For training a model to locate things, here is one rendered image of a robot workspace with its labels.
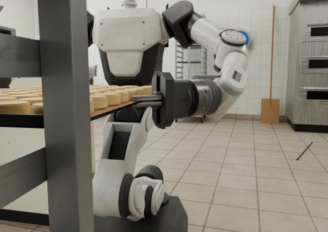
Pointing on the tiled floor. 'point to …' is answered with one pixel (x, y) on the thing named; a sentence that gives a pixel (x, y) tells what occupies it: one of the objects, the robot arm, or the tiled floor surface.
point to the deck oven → (308, 61)
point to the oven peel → (271, 104)
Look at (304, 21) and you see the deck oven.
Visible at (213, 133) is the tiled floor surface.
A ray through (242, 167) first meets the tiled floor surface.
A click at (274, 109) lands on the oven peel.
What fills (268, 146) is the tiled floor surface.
